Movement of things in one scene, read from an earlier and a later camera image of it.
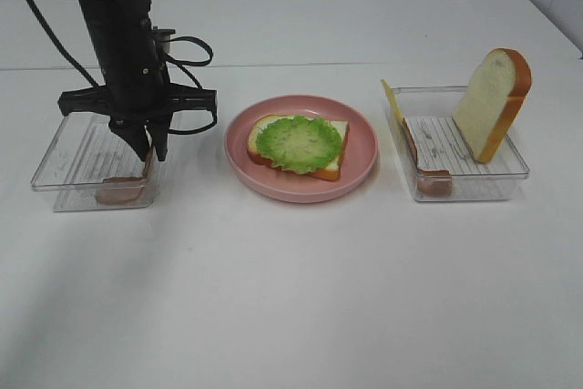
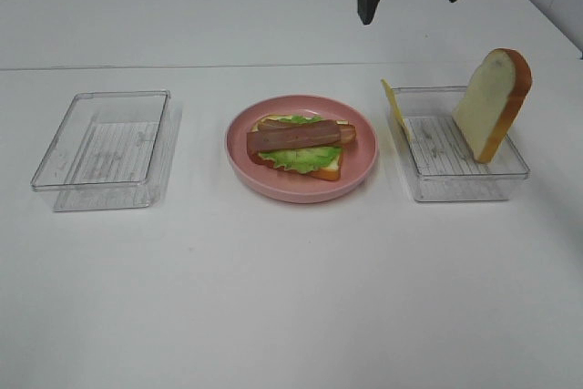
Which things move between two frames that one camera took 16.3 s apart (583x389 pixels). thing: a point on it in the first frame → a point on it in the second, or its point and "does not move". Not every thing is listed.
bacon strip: x=125 y=189 → x=328 y=133
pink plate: x=358 y=158 does not move
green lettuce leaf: x=299 y=145 does not move
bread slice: x=331 y=171 does not move
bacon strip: x=430 y=183 → x=300 y=133
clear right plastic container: x=442 y=145 does not move
